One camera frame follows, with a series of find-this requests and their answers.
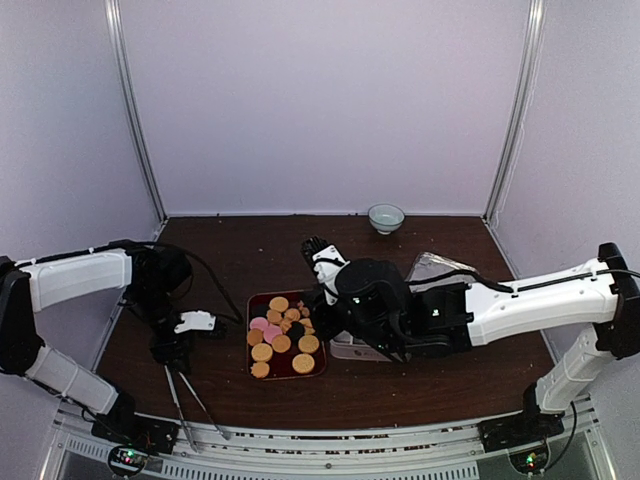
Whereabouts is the pale blue ceramic bowl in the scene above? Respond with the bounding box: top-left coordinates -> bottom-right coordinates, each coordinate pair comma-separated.
368,204 -> 405,235

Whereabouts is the white divided cookie tin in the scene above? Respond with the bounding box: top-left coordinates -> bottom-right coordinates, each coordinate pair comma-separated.
329,331 -> 390,362

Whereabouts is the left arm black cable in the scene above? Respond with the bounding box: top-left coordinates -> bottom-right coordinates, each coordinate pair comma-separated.
124,241 -> 245,326

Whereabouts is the dark red cookie tray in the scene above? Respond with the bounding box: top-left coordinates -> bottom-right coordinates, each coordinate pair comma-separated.
246,291 -> 328,381

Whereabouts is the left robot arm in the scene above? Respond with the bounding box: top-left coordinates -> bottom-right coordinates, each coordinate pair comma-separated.
1,241 -> 193,453

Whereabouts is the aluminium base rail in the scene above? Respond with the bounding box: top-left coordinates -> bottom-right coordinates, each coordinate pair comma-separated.
42,392 -> 619,480

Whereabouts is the bottom left round cookie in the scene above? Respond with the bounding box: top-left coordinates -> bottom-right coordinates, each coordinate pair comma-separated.
250,361 -> 270,379

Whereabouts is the left pink round cookie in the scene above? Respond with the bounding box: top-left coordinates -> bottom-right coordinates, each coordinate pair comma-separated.
249,317 -> 270,331

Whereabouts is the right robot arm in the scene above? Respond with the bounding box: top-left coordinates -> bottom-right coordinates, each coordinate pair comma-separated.
301,237 -> 639,452

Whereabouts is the smooth round tan cookie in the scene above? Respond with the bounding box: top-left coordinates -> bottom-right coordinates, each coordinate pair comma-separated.
271,334 -> 292,353

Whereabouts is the pink round cookie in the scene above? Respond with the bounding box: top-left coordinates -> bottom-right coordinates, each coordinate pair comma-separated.
249,317 -> 270,331
263,325 -> 282,344

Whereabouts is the right pink round cookie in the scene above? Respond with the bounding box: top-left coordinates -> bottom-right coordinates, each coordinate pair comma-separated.
263,325 -> 282,344

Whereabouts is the black round cookie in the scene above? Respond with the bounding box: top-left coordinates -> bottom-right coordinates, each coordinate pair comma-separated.
286,322 -> 305,342

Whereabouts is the right aluminium frame post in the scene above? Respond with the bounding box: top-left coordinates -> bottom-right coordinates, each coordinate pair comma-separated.
483,0 -> 546,228

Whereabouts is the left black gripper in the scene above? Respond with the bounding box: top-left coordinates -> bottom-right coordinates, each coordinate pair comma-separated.
128,284 -> 195,376

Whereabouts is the large round tan cookie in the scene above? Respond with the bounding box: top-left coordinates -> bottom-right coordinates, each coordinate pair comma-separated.
291,353 -> 315,375

